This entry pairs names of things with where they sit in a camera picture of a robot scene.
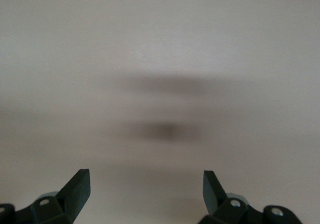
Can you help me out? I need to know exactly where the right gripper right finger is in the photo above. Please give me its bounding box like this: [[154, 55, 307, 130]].
[[199, 170, 301, 224]]

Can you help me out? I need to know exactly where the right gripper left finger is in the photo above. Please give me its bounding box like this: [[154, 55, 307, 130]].
[[0, 169, 91, 224]]

